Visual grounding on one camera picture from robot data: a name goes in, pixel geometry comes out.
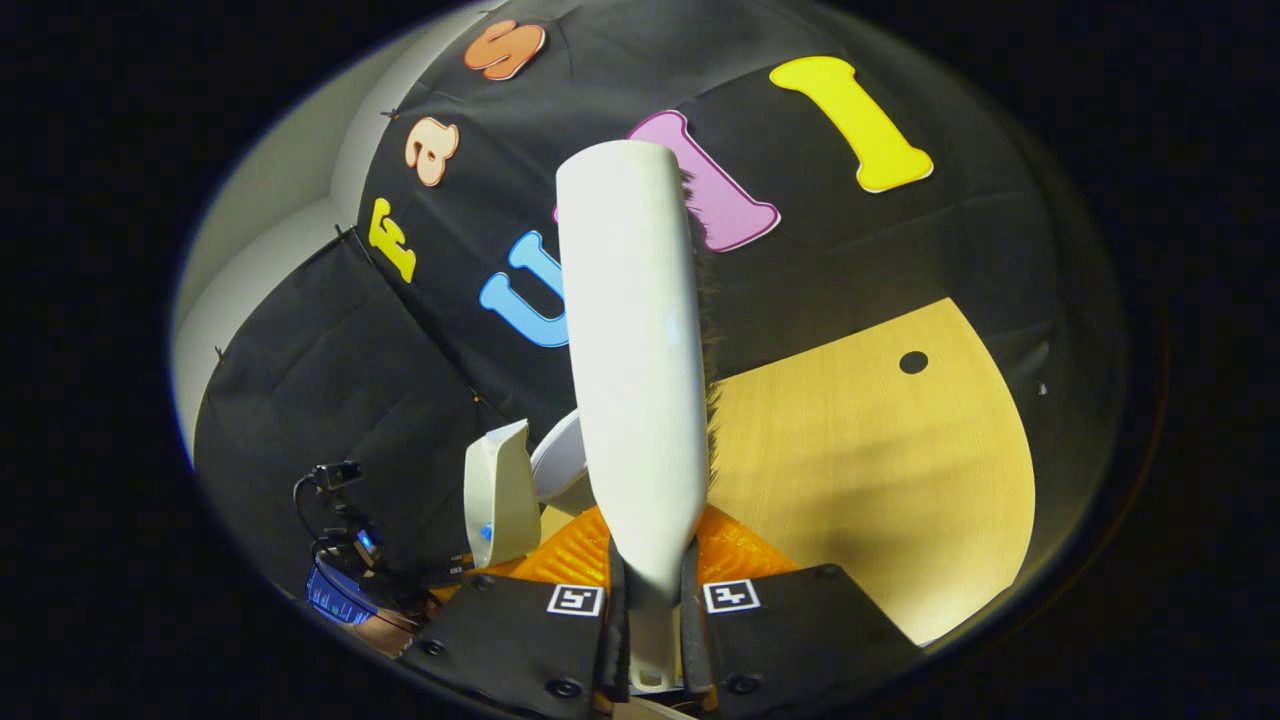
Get grey garbage bin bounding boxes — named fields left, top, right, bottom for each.
left=530, top=408, right=601, bottom=518

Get small grey broom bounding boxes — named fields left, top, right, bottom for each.
left=553, top=140, right=723, bottom=693

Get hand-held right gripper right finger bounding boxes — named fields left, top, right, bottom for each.
left=680, top=503, right=926, bottom=717

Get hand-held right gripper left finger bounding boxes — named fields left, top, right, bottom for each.
left=400, top=505, right=631, bottom=720

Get wooden desktop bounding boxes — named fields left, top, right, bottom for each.
left=538, top=297, right=1036, bottom=646

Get grey dustpan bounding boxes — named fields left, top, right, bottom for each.
left=463, top=420, right=543, bottom=569

